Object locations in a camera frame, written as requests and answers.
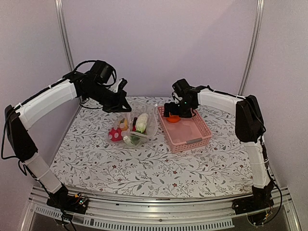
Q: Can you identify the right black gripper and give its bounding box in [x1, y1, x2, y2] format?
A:
[165, 99, 194, 118]

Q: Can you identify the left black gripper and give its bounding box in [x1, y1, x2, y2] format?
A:
[85, 83, 132, 113]

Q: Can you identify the orange tangerine toy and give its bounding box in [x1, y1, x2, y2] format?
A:
[166, 115, 180, 123]

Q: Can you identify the pink perforated plastic basket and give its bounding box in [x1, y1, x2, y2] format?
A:
[157, 106, 212, 153]

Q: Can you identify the yellow lemon toy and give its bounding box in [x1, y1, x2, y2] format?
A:
[118, 118, 128, 131]

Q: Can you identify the clear zip top bag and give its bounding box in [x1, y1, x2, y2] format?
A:
[106, 100, 157, 148]

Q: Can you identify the white radish toy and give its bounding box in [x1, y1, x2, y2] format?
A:
[123, 134, 147, 147]

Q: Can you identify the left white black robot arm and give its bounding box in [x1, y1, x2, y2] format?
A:
[2, 60, 131, 209]

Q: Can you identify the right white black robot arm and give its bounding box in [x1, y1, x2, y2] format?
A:
[164, 79, 277, 210]

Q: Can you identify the floral patterned table mat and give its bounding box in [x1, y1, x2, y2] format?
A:
[51, 100, 255, 198]

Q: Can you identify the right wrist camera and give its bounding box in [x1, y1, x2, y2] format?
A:
[171, 91, 180, 102]

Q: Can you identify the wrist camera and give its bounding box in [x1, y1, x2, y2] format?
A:
[110, 78, 128, 93]
[171, 91, 180, 102]

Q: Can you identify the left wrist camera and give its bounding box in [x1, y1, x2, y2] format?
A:
[110, 78, 128, 93]

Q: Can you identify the aluminium front rail frame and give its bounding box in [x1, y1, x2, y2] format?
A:
[21, 186, 303, 231]

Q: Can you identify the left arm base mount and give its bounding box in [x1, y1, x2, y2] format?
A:
[47, 192, 89, 215]

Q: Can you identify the left aluminium vertical post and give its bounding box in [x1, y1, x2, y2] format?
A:
[54, 0, 75, 71]

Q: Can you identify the aluminium vertical post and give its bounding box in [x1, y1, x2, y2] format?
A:
[54, 0, 75, 71]
[238, 0, 265, 95]

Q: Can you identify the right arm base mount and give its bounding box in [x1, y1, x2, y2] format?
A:
[231, 195, 274, 226]

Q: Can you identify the right aluminium vertical post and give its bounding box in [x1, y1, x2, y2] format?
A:
[238, 0, 265, 95]

